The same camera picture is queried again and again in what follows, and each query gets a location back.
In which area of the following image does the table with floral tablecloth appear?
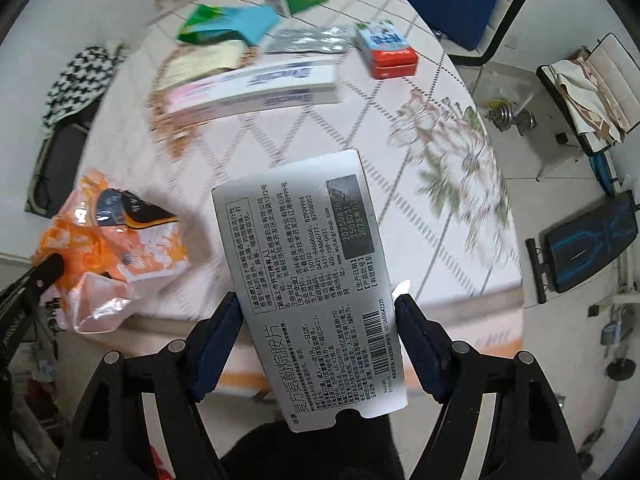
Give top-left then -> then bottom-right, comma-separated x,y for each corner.
75,0 -> 523,411

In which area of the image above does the beige cloth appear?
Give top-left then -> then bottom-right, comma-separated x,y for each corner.
550,50 -> 626,141

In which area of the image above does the orange snack bag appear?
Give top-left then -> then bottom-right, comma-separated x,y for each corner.
31,169 -> 190,335

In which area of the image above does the black blue fitness bench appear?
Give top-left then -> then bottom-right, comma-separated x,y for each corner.
525,191 -> 638,306

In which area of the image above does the red blue box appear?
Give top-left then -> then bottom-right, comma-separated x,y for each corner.
355,20 -> 419,80

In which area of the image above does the green packet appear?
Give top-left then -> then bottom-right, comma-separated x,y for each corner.
176,4 -> 241,46

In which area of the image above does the teal packet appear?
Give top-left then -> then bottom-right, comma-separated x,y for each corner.
220,6 -> 280,46

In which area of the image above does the silver blister pack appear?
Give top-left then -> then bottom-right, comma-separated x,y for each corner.
262,24 -> 357,56

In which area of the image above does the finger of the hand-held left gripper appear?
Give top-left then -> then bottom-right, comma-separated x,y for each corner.
0,252 -> 67,376

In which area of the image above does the white printed medicine box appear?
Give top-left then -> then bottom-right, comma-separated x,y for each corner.
211,149 -> 408,433

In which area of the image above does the black white checkered cloth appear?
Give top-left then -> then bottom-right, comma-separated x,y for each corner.
42,46 -> 126,136

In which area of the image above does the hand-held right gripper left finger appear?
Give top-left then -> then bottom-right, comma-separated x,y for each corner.
59,291 -> 251,480

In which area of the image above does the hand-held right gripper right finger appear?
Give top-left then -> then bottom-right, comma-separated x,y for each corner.
392,292 -> 583,480

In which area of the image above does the long white pink box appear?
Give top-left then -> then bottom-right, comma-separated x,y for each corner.
150,57 -> 341,123

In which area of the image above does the beige packet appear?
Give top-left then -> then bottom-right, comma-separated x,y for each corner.
162,40 -> 246,86

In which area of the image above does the black chair with white seat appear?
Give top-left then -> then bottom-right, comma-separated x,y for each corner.
536,32 -> 640,156

